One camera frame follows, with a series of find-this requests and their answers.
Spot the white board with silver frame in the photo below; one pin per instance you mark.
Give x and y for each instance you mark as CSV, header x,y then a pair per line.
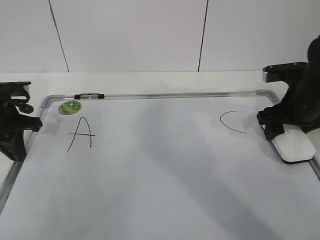
x,y
184,166

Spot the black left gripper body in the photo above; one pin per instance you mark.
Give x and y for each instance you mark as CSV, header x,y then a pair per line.
x,y
14,115

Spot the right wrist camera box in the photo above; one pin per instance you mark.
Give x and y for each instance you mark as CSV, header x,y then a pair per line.
x,y
287,72

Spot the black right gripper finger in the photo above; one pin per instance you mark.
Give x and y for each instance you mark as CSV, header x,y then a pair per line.
x,y
272,130

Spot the round green magnet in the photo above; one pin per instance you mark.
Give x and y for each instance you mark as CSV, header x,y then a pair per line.
x,y
70,107

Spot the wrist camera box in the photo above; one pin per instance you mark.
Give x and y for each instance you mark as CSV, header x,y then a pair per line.
x,y
15,89
287,72

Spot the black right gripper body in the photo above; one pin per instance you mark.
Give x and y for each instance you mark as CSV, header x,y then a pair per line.
x,y
300,106

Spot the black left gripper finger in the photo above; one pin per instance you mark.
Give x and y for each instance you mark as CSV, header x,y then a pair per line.
x,y
12,145

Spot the white whiteboard eraser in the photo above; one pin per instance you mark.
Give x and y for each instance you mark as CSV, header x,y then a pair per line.
x,y
291,147

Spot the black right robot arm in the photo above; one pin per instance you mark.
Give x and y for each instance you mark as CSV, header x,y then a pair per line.
x,y
314,50

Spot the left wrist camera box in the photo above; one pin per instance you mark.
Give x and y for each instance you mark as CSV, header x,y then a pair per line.
x,y
15,89

